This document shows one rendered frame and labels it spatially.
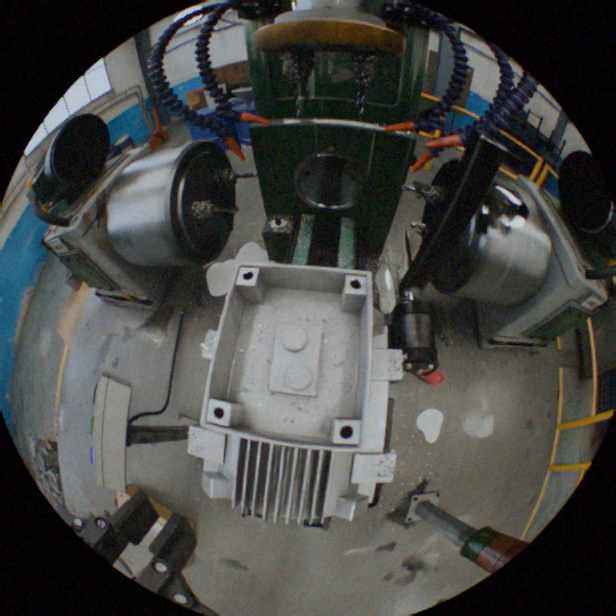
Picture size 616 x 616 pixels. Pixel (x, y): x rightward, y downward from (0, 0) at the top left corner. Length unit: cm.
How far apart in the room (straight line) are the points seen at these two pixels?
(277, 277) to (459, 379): 50
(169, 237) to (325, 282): 25
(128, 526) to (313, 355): 18
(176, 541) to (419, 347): 28
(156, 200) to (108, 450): 35
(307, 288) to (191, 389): 43
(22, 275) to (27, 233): 80
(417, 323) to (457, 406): 34
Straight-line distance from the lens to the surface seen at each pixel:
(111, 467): 36
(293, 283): 18
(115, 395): 33
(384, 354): 22
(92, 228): 51
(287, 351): 16
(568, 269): 47
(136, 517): 17
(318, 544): 59
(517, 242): 37
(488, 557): 39
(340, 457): 20
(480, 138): 20
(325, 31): 25
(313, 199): 50
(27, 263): 557
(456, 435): 59
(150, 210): 37
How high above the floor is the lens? 128
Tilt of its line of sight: 65 degrees down
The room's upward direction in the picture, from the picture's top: 4 degrees counter-clockwise
